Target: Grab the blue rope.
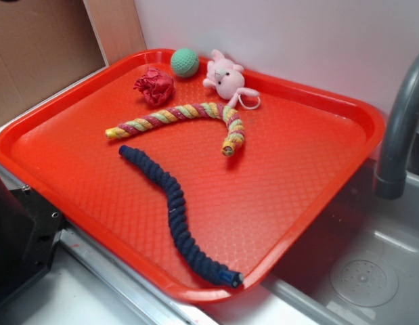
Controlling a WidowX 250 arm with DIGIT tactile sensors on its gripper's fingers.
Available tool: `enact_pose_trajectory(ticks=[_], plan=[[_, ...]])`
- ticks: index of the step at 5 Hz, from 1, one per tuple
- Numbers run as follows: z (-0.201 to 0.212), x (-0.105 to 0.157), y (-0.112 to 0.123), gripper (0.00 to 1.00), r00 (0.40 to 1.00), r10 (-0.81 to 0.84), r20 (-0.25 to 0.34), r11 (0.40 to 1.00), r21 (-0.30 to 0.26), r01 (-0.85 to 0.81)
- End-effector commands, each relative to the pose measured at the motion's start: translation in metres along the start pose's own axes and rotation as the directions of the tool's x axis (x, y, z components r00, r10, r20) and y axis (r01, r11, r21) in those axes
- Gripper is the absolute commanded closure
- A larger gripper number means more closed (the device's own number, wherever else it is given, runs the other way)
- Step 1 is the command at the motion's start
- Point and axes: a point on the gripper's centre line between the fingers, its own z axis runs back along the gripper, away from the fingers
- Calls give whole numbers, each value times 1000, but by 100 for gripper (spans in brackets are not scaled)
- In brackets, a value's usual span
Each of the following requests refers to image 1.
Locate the brown cardboard panel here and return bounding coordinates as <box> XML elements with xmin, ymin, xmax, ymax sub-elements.
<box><xmin>0</xmin><ymin>1</ymin><xmax>146</xmax><ymax>127</ymax></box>

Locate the grey toy sink basin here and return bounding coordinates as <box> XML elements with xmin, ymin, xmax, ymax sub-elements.
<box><xmin>264</xmin><ymin>162</ymin><xmax>419</xmax><ymax>324</ymax></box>

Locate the multicolour pastel twisted rope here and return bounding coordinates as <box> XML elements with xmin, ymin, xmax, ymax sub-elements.
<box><xmin>105</xmin><ymin>102</ymin><xmax>246</xmax><ymax>158</ymax></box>

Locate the grey sink faucet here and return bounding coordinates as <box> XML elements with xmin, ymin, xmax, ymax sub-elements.
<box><xmin>373</xmin><ymin>55</ymin><xmax>419</xmax><ymax>200</ymax></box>

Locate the dark blue twisted rope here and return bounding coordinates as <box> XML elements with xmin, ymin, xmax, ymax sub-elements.
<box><xmin>118</xmin><ymin>144</ymin><xmax>245</xmax><ymax>289</ymax></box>

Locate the red plastic tray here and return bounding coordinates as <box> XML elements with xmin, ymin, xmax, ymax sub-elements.
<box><xmin>0</xmin><ymin>49</ymin><xmax>384</xmax><ymax>303</ymax></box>

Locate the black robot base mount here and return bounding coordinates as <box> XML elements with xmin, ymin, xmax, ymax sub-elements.
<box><xmin>0</xmin><ymin>178</ymin><xmax>64</xmax><ymax>308</ymax></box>

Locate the pink plush bunny toy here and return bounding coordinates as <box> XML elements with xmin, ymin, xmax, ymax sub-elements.
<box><xmin>202</xmin><ymin>49</ymin><xmax>261</xmax><ymax>110</ymax></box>

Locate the green dimpled rubber ball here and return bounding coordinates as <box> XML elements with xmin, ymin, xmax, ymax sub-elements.
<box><xmin>171</xmin><ymin>48</ymin><xmax>200</xmax><ymax>78</ymax></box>

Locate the crumpled red cloth ball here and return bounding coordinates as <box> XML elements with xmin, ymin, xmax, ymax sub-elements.
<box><xmin>133</xmin><ymin>67</ymin><xmax>175</xmax><ymax>106</ymax></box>

